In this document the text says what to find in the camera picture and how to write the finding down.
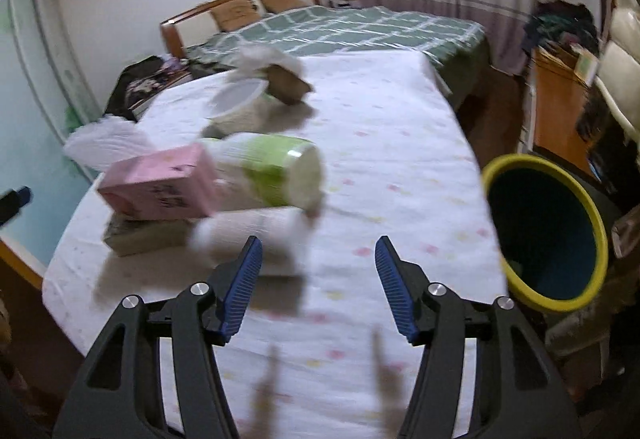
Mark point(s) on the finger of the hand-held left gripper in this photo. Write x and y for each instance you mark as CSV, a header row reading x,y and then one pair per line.
x,y
14,203

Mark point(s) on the yellow rimmed dark bin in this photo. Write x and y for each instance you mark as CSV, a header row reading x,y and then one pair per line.
x,y
545,239

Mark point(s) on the olive box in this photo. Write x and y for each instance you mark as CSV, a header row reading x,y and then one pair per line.
x,y
145,236

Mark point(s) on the clear plastic cup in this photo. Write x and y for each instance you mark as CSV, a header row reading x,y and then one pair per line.
x,y
240,106

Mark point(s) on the dark clothes heap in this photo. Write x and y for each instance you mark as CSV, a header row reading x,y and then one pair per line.
x,y
560,21

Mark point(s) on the green white cylindrical container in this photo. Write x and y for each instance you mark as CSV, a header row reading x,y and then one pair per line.
x,y
270,169

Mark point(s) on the orange wooden cabinet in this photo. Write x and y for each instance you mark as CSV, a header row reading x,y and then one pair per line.
x,y
555,99

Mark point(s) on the white plastic bag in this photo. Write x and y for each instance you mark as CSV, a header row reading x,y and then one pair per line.
x,y
105,139

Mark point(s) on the brown pillow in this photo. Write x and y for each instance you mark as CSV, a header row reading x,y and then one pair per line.
x,y
232,14
280,0

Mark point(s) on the pink carton box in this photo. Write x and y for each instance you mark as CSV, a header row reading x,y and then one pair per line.
x,y
160,184

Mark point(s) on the brown paper tray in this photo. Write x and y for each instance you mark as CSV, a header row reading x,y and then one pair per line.
x,y
287,86

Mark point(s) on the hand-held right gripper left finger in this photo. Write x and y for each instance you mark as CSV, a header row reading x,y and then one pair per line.
x,y
242,289

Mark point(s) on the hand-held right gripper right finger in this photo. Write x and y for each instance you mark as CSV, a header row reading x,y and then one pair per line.
x,y
395,289

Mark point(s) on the white nightstand with clothes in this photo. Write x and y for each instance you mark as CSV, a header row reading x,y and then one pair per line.
x,y
145,81

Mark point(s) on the wooden bed green plaid cover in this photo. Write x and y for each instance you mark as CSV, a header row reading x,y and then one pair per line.
x,y
350,29

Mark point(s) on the cream leather chair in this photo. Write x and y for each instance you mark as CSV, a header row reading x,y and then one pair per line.
x,y
620,64

